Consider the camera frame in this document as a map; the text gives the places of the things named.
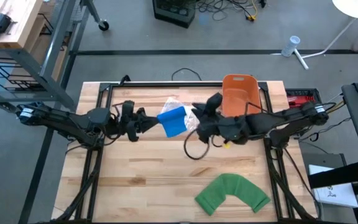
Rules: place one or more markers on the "clear plastic bag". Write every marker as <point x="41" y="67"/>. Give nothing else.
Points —
<point x="169" y="104"/>

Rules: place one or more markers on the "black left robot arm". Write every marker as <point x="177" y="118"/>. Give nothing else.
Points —
<point x="73" y="119"/>

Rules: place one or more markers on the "orange plastic bin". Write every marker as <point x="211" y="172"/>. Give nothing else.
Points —
<point x="241" y="93"/>

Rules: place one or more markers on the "red black tool case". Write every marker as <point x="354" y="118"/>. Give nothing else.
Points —
<point x="300" y="99"/>

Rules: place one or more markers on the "grey caster wheel leg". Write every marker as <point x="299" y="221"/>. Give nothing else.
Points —
<point x="103" y="25"/>

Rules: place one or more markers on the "small yellow tag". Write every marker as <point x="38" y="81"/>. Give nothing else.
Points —
<point x="226" y="145"/>

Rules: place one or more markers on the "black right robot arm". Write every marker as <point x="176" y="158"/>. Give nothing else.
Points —
<point x="278" y="119"/>

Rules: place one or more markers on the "black aluminium rig frame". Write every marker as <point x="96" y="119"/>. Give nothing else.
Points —
<point x="166" y="84"/>

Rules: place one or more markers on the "white paper sheet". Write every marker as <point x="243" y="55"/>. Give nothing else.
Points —
<point x="337" y="194"/>

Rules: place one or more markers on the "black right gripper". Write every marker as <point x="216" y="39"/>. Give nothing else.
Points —
<point x="213" y="130"/>

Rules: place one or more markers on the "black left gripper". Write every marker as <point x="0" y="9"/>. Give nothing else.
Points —
<point x="129" y="121"/>

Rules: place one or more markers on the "green elastic bandage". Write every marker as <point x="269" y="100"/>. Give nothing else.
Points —
<point x="232" y="186"/>

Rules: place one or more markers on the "wooden workbench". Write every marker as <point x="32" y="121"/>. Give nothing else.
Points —
<point x="20" y="18"/>

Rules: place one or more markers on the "white cylindrical cup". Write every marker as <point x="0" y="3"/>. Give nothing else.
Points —
<point x="291" y="46"/>

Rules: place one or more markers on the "blue elastic bandage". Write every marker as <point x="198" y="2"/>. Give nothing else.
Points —
<point x="172" y="121"/>

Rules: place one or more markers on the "white round side table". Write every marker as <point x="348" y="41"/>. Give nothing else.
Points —
<point x="356" y="7"/>

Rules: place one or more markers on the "black flat bar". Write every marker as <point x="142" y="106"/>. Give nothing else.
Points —
<point x="337" y="175"/>

